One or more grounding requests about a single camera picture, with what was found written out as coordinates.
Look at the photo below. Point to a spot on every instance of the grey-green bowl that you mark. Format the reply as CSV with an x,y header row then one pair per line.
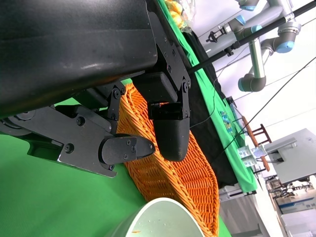
x,y
160,222

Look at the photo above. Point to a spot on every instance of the grey monitor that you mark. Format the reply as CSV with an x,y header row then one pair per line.
x,y
296,158

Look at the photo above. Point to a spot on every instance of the wooden chair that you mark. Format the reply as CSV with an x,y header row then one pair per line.
x,y
251,134

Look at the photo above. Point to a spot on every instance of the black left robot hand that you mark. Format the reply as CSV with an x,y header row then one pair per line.
x,y
74,44

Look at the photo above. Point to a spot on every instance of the black backdrop cloth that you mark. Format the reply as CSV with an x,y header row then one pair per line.
x,y
212,148

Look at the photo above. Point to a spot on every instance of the white grey cabinet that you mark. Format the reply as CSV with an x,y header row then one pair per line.
x,y
237,214

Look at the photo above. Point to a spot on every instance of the colourful small toy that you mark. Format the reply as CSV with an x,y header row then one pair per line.
x,y
225,121

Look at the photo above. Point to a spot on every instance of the green tablecloth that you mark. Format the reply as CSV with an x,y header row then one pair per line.
x,y
49,197

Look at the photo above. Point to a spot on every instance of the orange wicker basket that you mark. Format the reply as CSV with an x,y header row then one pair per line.
x,y
187,187

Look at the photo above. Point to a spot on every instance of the clear bag of yellow items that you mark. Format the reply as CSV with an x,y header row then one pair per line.
x,y
176,12

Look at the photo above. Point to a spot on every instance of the green background table cloth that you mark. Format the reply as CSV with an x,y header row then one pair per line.
x,y
244,182

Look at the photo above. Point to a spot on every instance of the small teal white carton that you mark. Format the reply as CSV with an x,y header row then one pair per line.
x,y
247,158

